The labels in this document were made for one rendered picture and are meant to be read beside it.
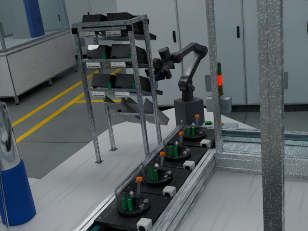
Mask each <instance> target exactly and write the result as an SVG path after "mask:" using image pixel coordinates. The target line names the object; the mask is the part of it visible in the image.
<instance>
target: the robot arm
mask: <svg viewBox="0 0 308 231"><path fill-rule="evenodd" d="M192 51H194V52H193V54H194V58H193V60H192V62H191V64H190V66H189V68H188V70H187V72H186V74H185V76H183V77H182V76H181V77H180V80H179V83H178V87H179V89H180V91H182V100H183V101H185V102H188V101H192V100H195V99H194V98H193V91H194V90H195V87H194V86H193V85H192V83H193V81H192V78H193V75H194V73H195V71H196V69H197V67H198V65H199V63H200V61H201V59H203V58H204V57H205V56H206V54H207V52H208V49H207V47H206V46H202V45H200V44H198V43H193V42H191V43H190V44H189V45H187V46H186V47H184V48H183V49H181V50H180V51H178V52H174V53H171V54H170V52H169V48H168V47H164V48H161V49H159V50H158V52H159V55H160V57H161V59H159V58H154V59H153V62H155V63H158V64H160V66H159V68H155V71H154V75H155V77H154V78H155V82H156V81H159V80H165V77H166V79H170V78H171V77H172V74H171V72H170V69H175V65H174V63H180V62H181V61H182V60H183V57H184V56H186V55H187V54H189V53H190V52H192ZM145 73H146V75H147V78H148V77H149V69H148V68H146V69H145Z"/></svg>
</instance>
